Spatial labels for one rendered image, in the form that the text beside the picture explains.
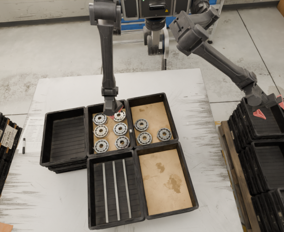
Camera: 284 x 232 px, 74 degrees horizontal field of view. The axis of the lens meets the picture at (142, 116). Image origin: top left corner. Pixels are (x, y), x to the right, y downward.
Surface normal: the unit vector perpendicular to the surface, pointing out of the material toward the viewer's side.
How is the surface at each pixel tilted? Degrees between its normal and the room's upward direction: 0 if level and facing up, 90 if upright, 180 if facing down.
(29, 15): 90
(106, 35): 83
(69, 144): 0
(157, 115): 0
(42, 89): 0
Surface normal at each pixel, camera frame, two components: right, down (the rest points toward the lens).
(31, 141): -0.06, -0.51
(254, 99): -0.38, 0.61
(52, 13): 0.04, 0.86
